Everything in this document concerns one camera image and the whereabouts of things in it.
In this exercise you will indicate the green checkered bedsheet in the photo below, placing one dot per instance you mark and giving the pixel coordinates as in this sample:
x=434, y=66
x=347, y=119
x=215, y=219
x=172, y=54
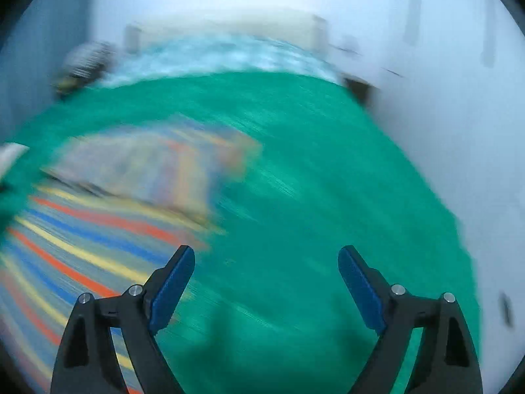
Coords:
x=225, y=55

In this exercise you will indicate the white wardrobe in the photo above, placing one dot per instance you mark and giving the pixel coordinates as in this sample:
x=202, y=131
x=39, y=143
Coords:
x=451, y=90

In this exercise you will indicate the dark wooden bedside table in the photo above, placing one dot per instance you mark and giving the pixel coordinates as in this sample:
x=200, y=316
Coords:
x=361, y=88

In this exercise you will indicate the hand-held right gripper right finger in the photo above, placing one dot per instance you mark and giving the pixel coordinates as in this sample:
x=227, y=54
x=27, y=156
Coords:
x=363, y=291

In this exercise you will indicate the striped knit shirt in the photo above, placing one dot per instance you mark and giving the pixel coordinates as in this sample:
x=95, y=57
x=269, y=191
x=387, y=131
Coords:
x=82, y=246

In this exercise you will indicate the green patterned blanket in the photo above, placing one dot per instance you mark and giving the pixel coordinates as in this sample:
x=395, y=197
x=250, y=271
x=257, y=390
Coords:
x=307, y=172

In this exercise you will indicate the pile of striped cloths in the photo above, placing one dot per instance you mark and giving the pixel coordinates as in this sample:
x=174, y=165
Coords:
x=84, y=59

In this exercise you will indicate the patterned cream pillow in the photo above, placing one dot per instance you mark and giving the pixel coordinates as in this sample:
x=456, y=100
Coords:
x=10, y=156

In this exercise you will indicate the grey-blue curtain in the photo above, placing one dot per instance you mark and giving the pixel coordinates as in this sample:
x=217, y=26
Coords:
x=37, y=57

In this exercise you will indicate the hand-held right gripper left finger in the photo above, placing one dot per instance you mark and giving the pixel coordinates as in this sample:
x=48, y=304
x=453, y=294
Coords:
x=170, y=291

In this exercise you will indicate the cream padded headboard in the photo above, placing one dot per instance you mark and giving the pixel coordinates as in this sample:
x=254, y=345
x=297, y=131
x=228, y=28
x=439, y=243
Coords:
x=229, y=22

